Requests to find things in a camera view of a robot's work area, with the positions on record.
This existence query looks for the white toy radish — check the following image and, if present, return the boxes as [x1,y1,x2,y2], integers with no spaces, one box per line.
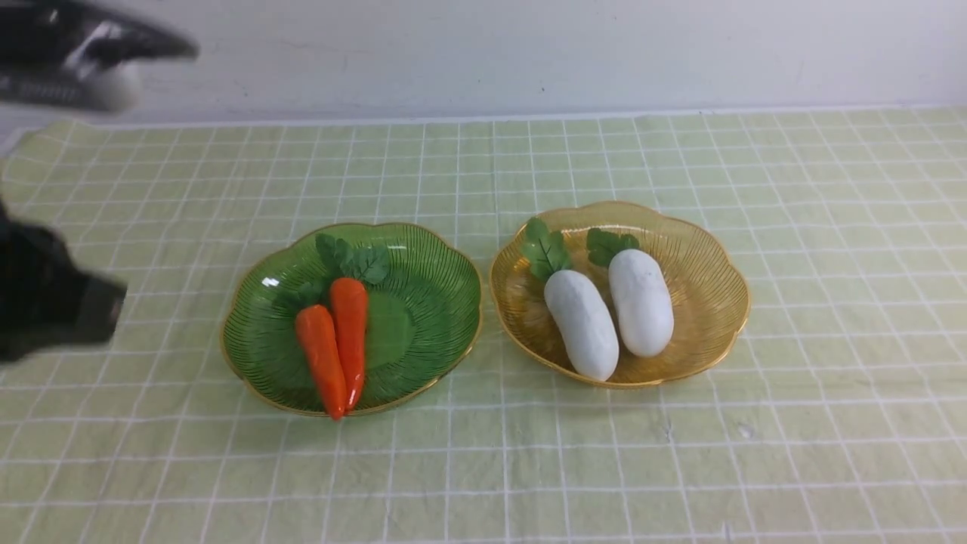
[586,227,675,358]
[522,216,619,382]

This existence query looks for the green ribbed plastic plate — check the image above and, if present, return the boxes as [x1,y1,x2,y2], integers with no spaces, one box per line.
[221,221,483,417]

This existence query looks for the orange toy carrot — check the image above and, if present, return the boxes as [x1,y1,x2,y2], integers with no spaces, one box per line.
[276,282,348,421]
[315,233,391,413]

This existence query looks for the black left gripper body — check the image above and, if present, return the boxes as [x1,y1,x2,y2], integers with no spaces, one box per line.
[1,207,128,363]

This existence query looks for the green checked tablecloth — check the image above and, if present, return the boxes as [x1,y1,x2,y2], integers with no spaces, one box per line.
[2,108,966,543]

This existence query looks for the amber ribbed plastic plate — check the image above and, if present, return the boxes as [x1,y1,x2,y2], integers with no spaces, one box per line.
[490,201,752,389]

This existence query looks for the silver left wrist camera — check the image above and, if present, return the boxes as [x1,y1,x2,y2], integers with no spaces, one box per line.
[1,1,200,113]

